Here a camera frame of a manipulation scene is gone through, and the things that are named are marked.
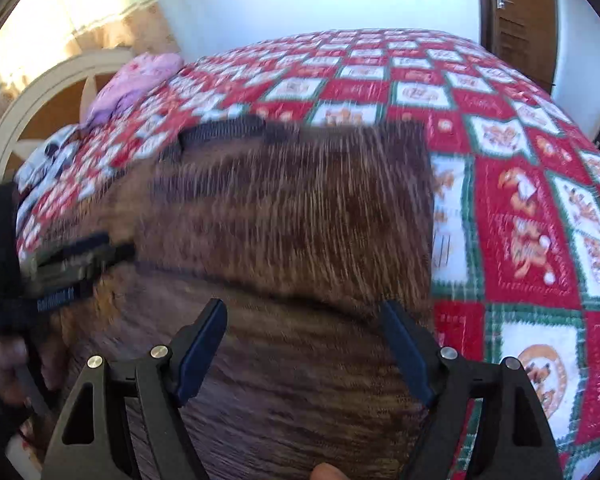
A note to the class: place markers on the red green printed blanket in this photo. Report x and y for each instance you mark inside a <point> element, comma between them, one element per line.
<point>520,220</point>

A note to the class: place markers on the person's left hand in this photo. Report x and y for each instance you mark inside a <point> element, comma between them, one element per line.
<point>0,365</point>

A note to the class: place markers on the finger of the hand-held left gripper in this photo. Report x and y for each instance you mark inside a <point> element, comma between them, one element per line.
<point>115,254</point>

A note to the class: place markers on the pink cloth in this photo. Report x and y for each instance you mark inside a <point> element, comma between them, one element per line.
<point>140,80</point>

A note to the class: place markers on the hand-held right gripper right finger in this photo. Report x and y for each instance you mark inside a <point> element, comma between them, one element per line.
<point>405,355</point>

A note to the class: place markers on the person's right hand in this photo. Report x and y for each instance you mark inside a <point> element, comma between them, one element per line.
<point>329,473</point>

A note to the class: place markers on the beige patterned curtain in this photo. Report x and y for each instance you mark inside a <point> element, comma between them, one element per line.
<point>80,10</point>

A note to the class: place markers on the white patterned cloth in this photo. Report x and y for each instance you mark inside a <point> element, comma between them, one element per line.
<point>45,170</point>

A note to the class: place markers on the brown striped knit garment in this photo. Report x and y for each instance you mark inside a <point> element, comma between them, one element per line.
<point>290,220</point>

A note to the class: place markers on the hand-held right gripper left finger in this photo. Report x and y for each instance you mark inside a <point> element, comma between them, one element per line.
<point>200,355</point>

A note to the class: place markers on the white wooden headboard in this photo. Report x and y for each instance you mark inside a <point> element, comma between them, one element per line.
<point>10,125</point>

